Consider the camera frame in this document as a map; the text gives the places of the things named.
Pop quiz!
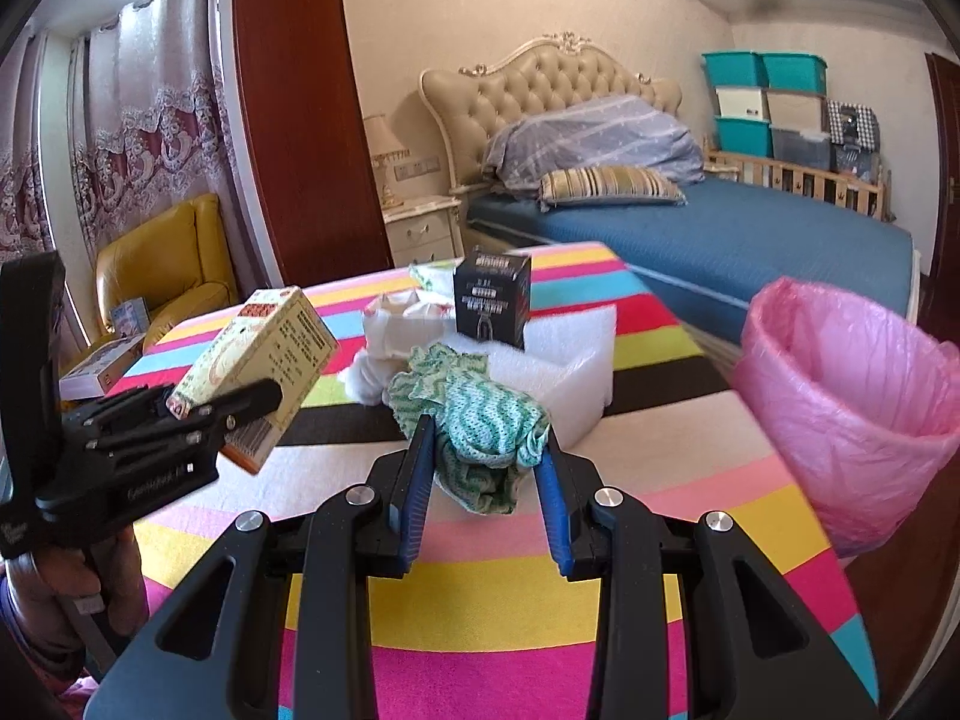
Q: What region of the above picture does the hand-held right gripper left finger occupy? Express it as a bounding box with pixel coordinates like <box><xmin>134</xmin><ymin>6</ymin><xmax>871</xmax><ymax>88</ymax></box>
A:
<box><xmin>97</xmin><ymin>414</ymin><xmax>438</xmax><ymax>720</ymax></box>

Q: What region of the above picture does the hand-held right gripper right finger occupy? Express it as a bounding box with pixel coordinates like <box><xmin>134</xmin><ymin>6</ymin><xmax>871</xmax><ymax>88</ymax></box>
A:
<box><xmin>534</xmin><ymin>444</ymin><xmax>880</xmax><ymax>720</ymax></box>

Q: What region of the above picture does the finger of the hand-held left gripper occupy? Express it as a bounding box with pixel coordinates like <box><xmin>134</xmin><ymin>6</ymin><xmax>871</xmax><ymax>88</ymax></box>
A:
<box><xmin>160</xmin><ymin>379</ymin><xmax>284</xmax><ymax>456</ymax></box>
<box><xmin>70</xmin><ymin>385</ymin><xmax>176</xmax><ymax>430</ymax></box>

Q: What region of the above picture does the yellow-green cardboard box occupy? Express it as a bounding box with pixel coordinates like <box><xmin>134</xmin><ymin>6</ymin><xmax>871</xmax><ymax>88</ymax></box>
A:
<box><xmin>166</xmin><ymin>286</ymin><xmax>340</xmax><ymax>475</ymax></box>

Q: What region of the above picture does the green zigzag cloth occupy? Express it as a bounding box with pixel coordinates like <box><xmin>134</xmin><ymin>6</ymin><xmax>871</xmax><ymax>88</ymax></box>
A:
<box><xmin>386</xmin><ymin>343</ymin><xmax>552</xmax><ymax>517</ymax></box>

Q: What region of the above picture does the black cardboard box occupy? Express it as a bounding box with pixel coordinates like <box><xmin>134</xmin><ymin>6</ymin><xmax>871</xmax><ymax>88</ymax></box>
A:
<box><xmin>454</xmin><ymin>247</ymin><xmax>533</xmax><ymax>350</ymax></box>

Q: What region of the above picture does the green printed plastic bag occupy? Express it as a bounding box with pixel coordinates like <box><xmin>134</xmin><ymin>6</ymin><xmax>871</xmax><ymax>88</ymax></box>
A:
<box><xmin>409</xmin><ymin>261</ymin><xmax>460</xmax><ymax>293</ymax></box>

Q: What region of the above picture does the bin with pink liner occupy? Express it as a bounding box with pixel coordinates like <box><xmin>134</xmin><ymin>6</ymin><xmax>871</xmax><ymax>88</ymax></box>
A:
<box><xmin>731</xmin><ymin>276</ymin><xmax>960</xmax><ymax>560</ymax></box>

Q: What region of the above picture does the person's left hand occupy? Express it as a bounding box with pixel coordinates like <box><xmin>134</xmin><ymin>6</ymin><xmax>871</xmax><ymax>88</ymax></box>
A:
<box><xmin>0</xmin><ymin>523</ymin><xmax>148</xmax><ymax>680</ymax></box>

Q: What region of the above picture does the flat white cardboard box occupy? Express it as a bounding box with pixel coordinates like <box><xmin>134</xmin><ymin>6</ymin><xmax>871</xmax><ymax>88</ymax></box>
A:
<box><xmin>58</xmin><ymin>334</ymin><xmax>147</xmax><ymax>400</ymax></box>

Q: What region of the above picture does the small blue picture box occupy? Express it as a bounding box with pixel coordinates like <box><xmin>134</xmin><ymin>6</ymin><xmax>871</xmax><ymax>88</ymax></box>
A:
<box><xmin>109</xmin><ymin>298</ymin><xmax>151</xmax><ymax>335</ymax></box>

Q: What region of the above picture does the colourful striped tablecloth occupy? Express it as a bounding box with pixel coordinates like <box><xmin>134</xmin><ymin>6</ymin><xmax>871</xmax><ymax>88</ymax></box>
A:
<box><xmin>131</xmin><ymin>241</ymin><xmax>882</xmax><ymax>720</ymax></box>

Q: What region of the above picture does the white foam tray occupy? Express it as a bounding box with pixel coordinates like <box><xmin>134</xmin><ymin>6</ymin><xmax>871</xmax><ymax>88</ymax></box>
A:
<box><xmin>480</xmin><ymin>304</ymin><xmax>617</xmax><ymax>451</ymax></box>

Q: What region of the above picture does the yellow leather armchair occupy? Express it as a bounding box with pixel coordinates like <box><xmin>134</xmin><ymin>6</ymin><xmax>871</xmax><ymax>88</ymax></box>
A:
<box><xmin>94</xmin><ymin>193</ymin><xmax>239</xmax><ymax>350</ymax></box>

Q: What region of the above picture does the white crumpled plastic bag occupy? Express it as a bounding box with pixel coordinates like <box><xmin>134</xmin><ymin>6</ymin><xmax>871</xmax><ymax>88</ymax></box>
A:
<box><xmin>341</xmin><ymin>292</ymin><xmax>458</xmax><ymax>406</ymax></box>

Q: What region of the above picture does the cream nightstand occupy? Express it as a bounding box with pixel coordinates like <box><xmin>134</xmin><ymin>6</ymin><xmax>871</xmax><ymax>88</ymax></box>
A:
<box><xmin>382</xmin><ymin>195</ymin><xmax>462</xmax><ymax>267</ymax></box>

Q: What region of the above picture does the lace curtain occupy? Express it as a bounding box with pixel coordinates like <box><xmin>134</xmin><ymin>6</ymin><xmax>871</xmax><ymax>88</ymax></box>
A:
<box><xmin>0</xmin><ymin>0</ymin><xmax>260</xmax><ymax>301</ymax></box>

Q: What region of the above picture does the bed with blue mattress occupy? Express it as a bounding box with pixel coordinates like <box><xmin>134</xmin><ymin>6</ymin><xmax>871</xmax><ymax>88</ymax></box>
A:
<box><xmin>466</xmin><ymin>178</ymin><xmax>920</xmax><ymax>346</ymax></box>

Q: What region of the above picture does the red-brown wooden panel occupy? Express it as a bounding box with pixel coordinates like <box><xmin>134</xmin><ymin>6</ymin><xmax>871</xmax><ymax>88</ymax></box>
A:
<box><xmin>232</xmin><ymin>0</ymin><xmax>395</xmax><ymax>290</ymax></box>

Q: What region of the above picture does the striped pillow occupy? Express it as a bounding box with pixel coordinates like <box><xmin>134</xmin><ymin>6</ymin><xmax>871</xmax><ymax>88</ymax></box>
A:
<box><xmin>538</xmin><ymin>165</ymin><xmax>687</xmax><ymax>209</ymax></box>

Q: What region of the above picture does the blue-grey folded duvet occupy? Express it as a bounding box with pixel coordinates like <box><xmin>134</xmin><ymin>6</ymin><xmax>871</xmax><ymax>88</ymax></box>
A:
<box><xmin>481</xmin><ymin>94</ymin><xmax>706</xmax><ymax>192</ymax></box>

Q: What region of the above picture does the teal storage box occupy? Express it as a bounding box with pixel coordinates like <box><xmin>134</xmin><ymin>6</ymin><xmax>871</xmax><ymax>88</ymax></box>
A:
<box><xmin>714</xmin><ymin>116</ymin><xmax>773</xmax><ymax>157</ymax></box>
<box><xmin>761</xmin><ymin>52</ymin><xmax>830</xmax><ymax>95</ymax></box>
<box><xmin>703</xmin><ymin>51</ymin><xmax>770</xmax><ymax>89</ymax></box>

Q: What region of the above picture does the beige tufted headboard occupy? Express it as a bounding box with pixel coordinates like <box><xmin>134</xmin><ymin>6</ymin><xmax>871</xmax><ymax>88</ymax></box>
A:
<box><xmin>418</xmin><ymin>34</ymin><xmax>683</xmax><ymax>200</ymax></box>

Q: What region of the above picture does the grey clear storage box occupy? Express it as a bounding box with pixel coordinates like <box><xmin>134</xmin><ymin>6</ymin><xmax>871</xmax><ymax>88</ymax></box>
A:
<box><xmin>771</xmin><ymin>127</ymin><xmax>835</xmax><ymax>170</ymax></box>

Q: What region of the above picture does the white storage box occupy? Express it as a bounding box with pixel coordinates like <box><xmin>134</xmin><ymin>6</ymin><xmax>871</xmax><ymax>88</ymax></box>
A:
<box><xmin>715</xmin><ymin>86</ymin><xmax>772</xmax><ymax>121</ymax></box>

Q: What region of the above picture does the beige storage box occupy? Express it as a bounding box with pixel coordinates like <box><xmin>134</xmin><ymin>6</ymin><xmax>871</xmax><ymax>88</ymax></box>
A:
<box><xmin>766</xmin><ymin>90</ymin><xmax>832</xmax><ymax>132</ymax></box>

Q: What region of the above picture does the black-white checkered bag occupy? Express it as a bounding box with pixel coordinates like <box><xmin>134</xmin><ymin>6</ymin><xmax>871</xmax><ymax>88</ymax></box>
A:
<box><xmin>827</xmin><ymin>100</ymin><xmax>882</xmax><ymax>173</ymax></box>

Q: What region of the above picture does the dark brown door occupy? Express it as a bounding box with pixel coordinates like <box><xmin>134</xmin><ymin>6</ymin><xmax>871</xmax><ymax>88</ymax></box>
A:
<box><xmin>922</xmin><ymin>52</ymin><xmax>960</xmax><ymax>278</ymax></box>

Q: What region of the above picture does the wooden crib rail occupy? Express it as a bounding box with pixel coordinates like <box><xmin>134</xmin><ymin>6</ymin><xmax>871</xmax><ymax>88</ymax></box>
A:
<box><xmin>705</xmin><ymin>150</ymin><xmax>893</xmax><ymax>222</ymax></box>

